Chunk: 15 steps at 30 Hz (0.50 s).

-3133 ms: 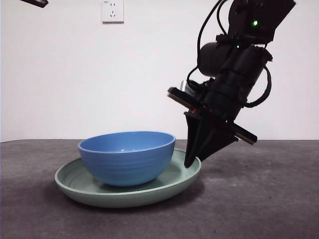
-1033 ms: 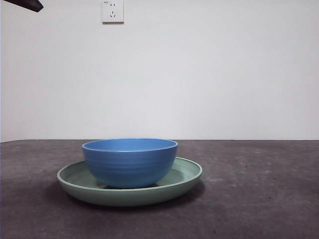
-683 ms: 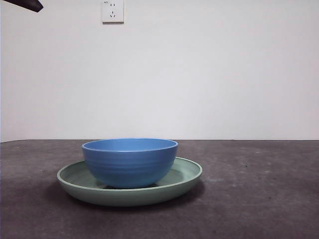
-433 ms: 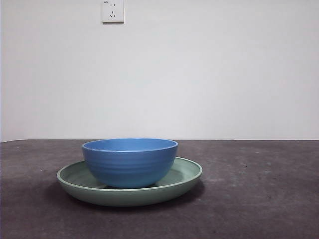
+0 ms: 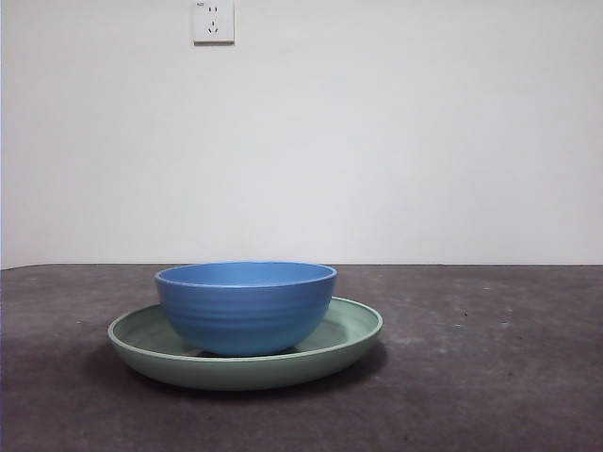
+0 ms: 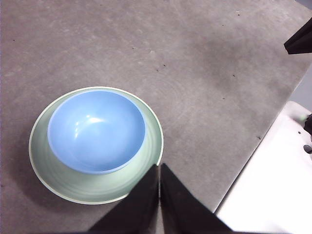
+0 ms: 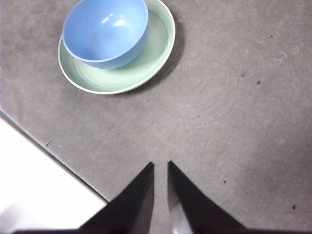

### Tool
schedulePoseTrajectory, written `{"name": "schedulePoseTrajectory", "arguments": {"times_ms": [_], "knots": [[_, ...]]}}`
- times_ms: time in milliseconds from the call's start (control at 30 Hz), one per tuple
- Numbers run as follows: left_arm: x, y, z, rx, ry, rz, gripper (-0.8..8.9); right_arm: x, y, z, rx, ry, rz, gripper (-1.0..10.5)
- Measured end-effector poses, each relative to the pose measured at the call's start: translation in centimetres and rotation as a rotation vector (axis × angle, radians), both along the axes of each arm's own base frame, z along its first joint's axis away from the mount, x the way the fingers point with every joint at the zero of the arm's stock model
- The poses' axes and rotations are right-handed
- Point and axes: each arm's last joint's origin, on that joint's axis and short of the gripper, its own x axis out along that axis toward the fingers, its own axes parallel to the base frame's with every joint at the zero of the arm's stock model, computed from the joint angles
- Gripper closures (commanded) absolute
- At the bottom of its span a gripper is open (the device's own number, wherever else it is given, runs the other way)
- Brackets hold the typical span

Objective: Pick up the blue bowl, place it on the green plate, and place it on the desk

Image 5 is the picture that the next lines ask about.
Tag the blue ribbed bowl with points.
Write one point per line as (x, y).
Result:
(245, 315)

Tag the pale green round plate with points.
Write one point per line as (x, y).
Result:
(235, 374)

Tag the white wall socket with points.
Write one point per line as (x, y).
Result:
(213, 23)

